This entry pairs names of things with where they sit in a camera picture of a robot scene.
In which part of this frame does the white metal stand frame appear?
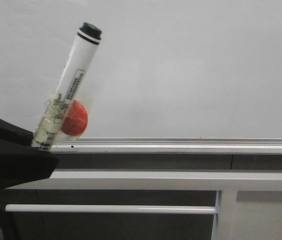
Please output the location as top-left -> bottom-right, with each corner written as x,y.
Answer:
17,169 -> 282,240

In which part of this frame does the white horizontal stand rod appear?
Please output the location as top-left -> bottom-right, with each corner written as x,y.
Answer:
5,204 -> 217,215

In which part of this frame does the white whiteboard marker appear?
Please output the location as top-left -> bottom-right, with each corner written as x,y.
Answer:
31,22 -> 102,151

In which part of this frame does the red round magnet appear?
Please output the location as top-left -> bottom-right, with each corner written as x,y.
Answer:
61,100 -> 88,136

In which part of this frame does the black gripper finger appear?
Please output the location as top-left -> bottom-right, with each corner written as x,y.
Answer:
0,118 -> 34,147
0,139 -> 59,190

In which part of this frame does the whiteboard with aluminium frame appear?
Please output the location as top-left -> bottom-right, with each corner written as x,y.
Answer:
0,0 -> 282,153

